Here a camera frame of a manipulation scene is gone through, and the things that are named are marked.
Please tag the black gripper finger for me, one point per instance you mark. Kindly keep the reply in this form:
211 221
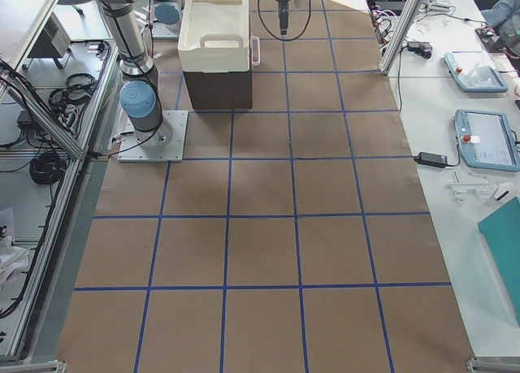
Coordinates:
281 17
286 15

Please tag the white drawer handle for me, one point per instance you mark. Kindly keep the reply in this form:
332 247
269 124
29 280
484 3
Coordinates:
255 51

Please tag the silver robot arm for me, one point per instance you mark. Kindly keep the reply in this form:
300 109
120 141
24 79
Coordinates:
139 96

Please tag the white plastic tray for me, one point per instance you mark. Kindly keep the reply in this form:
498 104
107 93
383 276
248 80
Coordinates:
214 36

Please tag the blue teach pendant far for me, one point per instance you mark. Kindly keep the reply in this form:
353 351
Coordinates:
474 72

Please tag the blue teach pendant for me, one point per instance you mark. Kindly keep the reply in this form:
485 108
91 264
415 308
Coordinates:
474 72
485 140

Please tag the black power adapter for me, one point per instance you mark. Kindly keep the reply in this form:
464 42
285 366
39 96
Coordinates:
431 160

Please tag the grey electronics box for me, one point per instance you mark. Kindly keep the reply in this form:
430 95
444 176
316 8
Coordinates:
53 43

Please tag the blue teach pendant near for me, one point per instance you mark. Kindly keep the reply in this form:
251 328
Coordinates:
485 140

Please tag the aluminium frame post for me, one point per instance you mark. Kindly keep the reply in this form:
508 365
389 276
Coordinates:
408 14

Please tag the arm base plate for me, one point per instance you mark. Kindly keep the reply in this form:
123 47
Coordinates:
167 144

